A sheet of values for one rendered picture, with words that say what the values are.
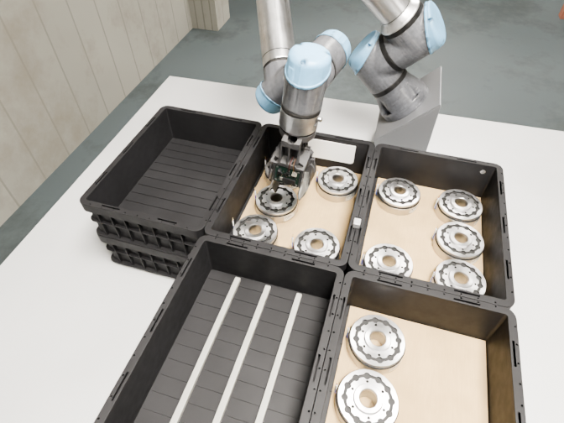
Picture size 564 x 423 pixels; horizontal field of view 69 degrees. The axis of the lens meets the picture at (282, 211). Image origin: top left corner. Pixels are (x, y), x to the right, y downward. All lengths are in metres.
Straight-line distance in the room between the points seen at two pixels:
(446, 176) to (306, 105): 0.49
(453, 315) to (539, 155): 0.88
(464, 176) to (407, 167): 0.14
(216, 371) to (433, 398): 0.38
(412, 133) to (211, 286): 0.73
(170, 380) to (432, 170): 0.76
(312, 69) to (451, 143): 0.90
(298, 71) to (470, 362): 0.60
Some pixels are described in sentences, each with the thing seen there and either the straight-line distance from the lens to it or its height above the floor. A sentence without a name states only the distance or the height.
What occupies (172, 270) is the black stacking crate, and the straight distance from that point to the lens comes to 1.05.
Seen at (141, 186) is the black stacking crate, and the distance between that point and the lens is 1.13.
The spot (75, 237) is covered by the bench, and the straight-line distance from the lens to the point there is 1.26.
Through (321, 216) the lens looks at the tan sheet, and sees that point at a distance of 1.00.
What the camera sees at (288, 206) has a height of 0.86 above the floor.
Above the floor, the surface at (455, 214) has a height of 0.86.
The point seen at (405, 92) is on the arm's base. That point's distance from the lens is 1.26.
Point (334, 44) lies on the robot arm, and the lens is 0.81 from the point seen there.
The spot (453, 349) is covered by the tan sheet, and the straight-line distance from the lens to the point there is 0.87.
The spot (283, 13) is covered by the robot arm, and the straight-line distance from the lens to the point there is 0.98.
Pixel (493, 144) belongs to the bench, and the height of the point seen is 0.70.
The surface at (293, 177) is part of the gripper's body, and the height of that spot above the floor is 1.01.
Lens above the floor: 1.57
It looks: 47 degrees down
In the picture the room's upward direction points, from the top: straight up
